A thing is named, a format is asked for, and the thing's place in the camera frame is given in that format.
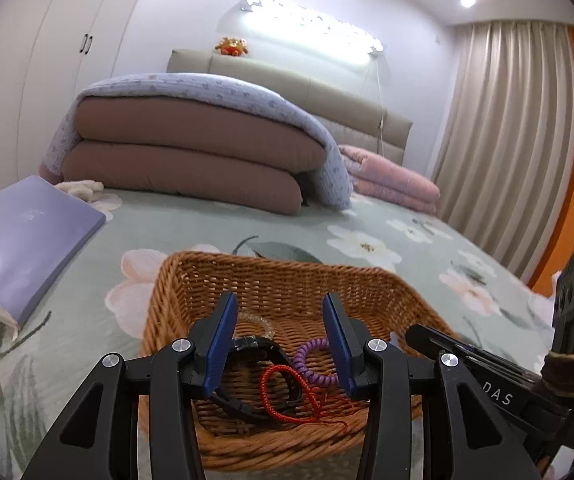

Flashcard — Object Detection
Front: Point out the green floral bedspread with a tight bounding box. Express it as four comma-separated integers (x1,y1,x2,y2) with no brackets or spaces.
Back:
0,187,563,480

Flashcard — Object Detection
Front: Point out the blue hardcover book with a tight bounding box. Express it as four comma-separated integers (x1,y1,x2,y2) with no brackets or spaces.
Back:
0,175,107,344

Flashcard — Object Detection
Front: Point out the cream spiral hair tie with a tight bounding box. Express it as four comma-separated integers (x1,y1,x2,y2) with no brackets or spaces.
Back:
236,311,276,339

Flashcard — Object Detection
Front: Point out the brown wicker basket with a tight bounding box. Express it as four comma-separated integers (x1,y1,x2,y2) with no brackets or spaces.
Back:
141,251,461,472

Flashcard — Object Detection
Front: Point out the white wardrobe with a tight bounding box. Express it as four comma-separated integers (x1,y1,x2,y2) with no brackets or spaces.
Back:
0,0,159,188

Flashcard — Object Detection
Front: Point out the purple spiral hair tie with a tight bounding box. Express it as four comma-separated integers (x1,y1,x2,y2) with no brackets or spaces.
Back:
294,339,341,387

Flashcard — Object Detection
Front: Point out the red cord bracelet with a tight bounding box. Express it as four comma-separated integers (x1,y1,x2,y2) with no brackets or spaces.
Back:
259,363,351,435

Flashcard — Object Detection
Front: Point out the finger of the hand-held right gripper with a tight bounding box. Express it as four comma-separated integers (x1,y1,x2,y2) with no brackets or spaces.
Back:
405,324,544,386

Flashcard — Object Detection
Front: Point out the white fluffy cloth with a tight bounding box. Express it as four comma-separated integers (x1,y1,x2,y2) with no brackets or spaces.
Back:
55,179,104,202

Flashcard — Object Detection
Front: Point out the folded pink quilt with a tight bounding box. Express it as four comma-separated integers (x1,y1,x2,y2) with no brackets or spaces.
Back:
337,144,441,217

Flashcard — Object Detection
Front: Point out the orange plush toy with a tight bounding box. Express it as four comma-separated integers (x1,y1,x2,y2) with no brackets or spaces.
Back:
214,36,250,57

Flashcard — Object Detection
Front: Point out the folded brown and blue quilt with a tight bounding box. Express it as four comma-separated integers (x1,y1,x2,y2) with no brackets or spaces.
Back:
39,73,354,217

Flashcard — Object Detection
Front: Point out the beige padded headboard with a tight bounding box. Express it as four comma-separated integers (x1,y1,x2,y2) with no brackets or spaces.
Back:
166,48,414,169

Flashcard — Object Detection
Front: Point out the white hanging cable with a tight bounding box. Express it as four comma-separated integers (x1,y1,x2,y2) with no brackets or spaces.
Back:
375,57,387,157

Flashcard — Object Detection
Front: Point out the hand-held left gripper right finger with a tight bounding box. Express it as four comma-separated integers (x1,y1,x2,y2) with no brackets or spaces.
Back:
321,292,543,480

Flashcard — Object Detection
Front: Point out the beige curtain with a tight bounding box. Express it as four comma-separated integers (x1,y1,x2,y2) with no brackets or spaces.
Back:
433,20,574,281

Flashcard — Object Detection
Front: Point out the black wrist watch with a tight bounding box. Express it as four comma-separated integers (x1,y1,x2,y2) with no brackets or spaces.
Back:
211,334,304,425

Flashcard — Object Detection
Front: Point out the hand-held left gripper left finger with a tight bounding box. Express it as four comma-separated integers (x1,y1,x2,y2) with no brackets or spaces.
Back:
21,291,240,480

